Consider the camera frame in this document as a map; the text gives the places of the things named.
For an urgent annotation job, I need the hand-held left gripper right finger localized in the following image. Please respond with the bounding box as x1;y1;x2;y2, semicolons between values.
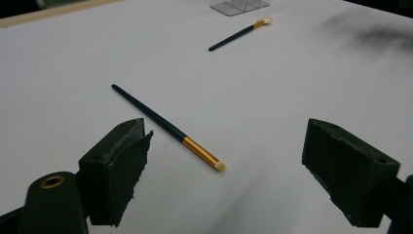
301;118;401;228

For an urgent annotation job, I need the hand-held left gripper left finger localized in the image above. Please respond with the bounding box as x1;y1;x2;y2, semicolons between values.
78;117;154;228

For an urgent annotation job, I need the black makeup brush round tip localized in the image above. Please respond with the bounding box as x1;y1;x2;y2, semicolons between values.
111;84;227;173

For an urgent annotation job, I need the thin black pen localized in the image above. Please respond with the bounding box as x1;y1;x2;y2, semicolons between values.
207;16;274;53

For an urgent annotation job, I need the clear acrylic brush holder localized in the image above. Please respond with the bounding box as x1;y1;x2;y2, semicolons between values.
209;0;272;17

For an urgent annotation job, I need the white table cover sheet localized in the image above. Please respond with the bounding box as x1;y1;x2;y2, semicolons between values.
0;0;413;234

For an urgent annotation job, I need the wooden table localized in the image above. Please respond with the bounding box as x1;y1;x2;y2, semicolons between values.
0;0;125;29

